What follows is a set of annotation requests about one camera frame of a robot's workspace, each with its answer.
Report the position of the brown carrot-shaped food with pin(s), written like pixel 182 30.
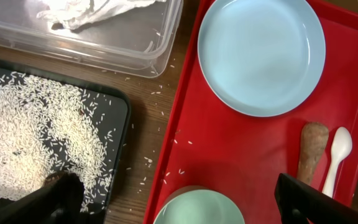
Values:
pixel 314 138

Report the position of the mint green bowl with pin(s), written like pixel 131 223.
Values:
pixel 198 205

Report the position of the clear plastic bin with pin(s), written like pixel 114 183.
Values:
pixel 136 42

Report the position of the white rice pile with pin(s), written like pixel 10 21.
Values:
pixel 47 127

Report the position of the red serving tray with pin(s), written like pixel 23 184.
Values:
pixel 240 156

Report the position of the white plastic spoon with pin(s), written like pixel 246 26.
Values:
pixel 340 149

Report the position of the light blue plate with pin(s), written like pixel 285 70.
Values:
pixel 262 58

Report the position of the white napkin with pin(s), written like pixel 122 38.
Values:
pixel 72 14

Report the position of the black plastic tray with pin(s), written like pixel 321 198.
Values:
pixel 111 117

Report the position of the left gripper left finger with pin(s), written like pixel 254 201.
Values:
pixel 58 201

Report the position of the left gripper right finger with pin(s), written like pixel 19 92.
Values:
pixel 300 203

